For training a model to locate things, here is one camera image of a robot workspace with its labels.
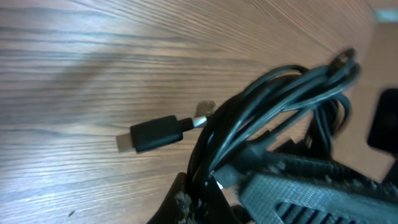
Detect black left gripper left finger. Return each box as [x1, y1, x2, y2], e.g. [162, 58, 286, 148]
[147, 172, 199, 224]

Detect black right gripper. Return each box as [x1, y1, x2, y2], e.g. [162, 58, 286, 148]
[233, 146, 397, 223]

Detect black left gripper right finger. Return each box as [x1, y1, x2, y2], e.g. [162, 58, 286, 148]
[204, 178, 241, 224]

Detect black cable bundle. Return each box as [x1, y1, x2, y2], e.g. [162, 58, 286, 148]
[116, 47, 361, 200]

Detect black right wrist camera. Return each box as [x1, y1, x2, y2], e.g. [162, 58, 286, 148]
[367, 88, 397, 154]

